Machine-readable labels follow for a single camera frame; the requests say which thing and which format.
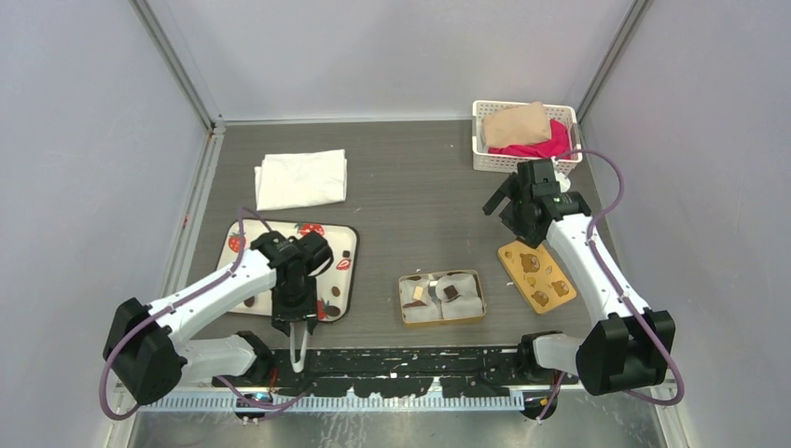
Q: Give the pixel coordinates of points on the beige cloth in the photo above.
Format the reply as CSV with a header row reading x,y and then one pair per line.
x,y
523,125

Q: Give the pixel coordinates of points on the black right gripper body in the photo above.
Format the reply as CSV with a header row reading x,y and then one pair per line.
x,y
515,216

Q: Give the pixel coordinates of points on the gold tin box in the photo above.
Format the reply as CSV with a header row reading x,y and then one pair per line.
x,y
441,298

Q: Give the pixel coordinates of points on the pink red cloth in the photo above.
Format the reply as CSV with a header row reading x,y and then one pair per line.
x,y
559,143

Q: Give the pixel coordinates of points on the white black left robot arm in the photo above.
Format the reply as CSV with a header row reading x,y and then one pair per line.
x,y
152,348

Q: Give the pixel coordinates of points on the silver metal tongs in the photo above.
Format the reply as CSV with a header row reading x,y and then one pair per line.
x,y
298,344

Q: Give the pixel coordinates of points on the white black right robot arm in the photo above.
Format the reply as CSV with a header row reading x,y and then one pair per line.
x,y
628,346

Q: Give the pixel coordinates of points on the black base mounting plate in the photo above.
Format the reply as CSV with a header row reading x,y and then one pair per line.
x,y
460,371

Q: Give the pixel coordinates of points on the white paper liner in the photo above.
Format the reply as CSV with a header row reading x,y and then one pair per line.
x,y
463,306

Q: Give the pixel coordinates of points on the gold bear print lid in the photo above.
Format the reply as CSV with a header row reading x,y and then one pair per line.
x,y
537,276

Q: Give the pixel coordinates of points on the dark square chocolate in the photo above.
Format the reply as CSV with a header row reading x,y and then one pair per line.
x,y
451,293

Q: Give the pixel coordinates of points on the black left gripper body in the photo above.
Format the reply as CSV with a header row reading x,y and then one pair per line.
x,y
296,302

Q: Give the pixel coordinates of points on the white folded towel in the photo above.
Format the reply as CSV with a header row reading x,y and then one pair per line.
x,y
288,181

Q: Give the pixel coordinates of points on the white strawberry print tray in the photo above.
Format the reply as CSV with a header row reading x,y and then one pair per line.
x,y
343,240

